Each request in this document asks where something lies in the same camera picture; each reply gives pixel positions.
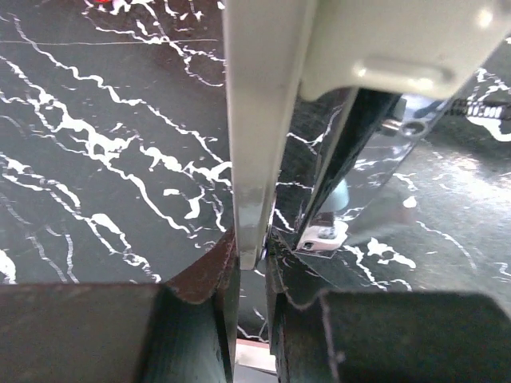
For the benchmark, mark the red white staple box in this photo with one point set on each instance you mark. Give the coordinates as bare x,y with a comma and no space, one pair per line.
255,355

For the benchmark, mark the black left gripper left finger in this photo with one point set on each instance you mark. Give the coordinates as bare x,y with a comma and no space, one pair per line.
182,330

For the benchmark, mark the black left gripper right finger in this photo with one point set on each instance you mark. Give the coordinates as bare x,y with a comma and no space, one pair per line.
319,333

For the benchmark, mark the white black stapler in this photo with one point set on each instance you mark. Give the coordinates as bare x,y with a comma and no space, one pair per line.
352,69

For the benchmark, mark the red plastic basket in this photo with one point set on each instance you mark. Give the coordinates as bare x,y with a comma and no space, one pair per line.
101,2

